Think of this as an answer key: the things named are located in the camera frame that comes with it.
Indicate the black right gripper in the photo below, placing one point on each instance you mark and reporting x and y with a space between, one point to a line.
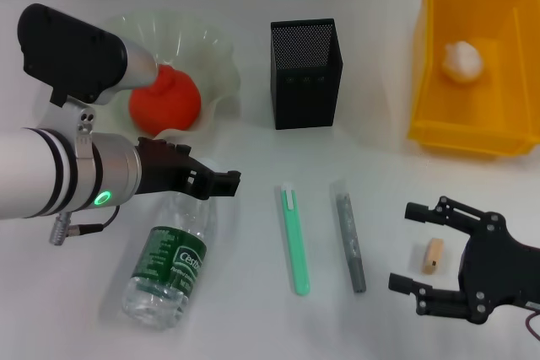
498 271

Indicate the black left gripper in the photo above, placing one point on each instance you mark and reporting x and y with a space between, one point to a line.
169 170

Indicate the small wooden block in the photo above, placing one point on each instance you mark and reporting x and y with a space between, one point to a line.
433 256

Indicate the grey pen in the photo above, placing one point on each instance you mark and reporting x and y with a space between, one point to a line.
349 233

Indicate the clear bottle with green label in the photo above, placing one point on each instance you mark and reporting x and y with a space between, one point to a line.
177 259

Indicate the red-orange knobbly orange fruit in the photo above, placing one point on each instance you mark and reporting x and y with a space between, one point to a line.
169 103

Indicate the white paper ball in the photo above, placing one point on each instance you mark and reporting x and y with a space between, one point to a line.
462 62

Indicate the black mesh pen holder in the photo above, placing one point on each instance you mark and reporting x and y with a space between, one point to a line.
306 98

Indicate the translucent green wavy fruit bowl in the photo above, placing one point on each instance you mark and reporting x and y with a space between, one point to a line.
211 60

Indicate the yellow plastic bin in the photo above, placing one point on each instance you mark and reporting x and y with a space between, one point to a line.
468 124

